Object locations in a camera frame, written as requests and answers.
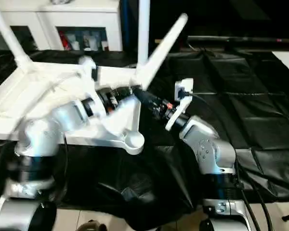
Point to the white plastic table leg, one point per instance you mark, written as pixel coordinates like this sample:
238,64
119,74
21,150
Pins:
159,53
143,36
7,31

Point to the white jar behind glass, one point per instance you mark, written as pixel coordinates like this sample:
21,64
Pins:
105,45

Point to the red packet behind glass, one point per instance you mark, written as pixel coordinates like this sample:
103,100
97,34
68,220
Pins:
64,42

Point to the black work mat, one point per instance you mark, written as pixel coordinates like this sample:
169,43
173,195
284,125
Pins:
231,108

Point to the dark blue upright post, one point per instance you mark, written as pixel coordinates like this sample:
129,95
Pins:
127,26

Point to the white bottle behind glass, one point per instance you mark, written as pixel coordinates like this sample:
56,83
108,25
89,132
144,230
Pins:
75,45

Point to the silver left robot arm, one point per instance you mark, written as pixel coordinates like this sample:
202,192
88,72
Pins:
43,134

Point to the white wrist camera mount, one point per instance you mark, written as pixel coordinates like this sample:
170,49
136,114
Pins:
183,96
89,72

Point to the small yellow label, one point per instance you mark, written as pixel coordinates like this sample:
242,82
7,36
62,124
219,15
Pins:
158,40

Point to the patterned bowl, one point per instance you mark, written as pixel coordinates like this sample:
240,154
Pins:
59,2

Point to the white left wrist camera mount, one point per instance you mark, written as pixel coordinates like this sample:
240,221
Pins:
89,72

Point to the long black bar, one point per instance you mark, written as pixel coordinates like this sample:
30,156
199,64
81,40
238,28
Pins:
243,39

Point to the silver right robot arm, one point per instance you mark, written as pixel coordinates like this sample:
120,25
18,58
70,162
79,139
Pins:
207,149

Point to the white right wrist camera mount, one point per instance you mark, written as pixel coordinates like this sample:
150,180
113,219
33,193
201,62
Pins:
183,96

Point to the dark robot foot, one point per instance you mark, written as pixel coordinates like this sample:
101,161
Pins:
91,225

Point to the white glass-door cabinet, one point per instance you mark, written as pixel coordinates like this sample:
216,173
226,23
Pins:
62,16

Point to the white plastic table top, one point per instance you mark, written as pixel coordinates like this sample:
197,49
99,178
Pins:
26,84

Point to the flat white sheet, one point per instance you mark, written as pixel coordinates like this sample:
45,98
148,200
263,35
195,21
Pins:
287,61

